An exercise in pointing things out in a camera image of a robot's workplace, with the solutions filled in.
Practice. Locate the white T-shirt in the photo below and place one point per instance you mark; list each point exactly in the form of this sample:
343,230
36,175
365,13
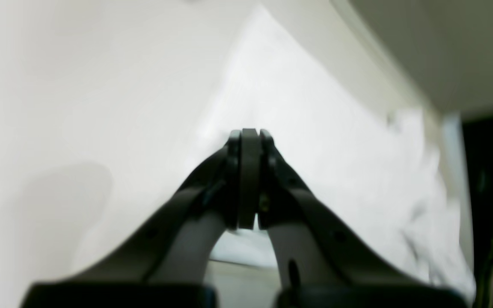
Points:
382,179

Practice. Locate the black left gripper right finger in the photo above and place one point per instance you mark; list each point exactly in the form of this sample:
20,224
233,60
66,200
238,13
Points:
322,262

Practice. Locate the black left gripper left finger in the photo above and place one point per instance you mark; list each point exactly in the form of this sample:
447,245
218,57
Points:
163,263

